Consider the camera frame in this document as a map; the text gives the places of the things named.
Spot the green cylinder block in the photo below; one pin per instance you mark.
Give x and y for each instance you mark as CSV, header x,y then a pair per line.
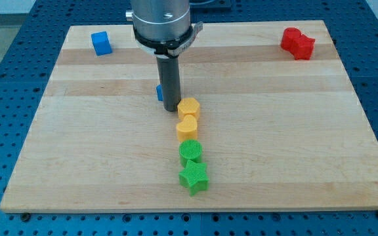
x,y
190,150

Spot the red cylinder block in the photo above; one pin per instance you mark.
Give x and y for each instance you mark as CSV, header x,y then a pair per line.
x,y
289,35

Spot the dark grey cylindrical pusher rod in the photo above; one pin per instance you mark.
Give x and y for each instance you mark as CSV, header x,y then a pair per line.
x,y
169,77

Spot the blue cube block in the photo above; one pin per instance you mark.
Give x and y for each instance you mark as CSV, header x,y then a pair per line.
x,y
101,43

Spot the red star block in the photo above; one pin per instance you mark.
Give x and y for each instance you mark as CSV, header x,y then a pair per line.
x,y
302,47

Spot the yellow hexagon block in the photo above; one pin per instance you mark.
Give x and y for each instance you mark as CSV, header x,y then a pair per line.
x,y
188,106

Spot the light wooden board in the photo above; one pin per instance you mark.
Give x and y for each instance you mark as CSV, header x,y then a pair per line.
x,y
278,134

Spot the green star block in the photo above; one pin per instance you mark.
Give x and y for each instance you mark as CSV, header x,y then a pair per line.
x,y
194,177

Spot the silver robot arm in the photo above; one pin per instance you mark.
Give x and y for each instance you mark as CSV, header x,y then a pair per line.
x,y
160,28

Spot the black clamp with grey strap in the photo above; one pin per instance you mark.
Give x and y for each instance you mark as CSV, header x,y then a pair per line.
x,y
172,48

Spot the yellow heart block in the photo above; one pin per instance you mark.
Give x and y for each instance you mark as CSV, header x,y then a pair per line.
x,y
187,129

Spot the small blue block behind rod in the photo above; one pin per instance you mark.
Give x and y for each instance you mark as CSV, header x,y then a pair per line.
x,y
159,93

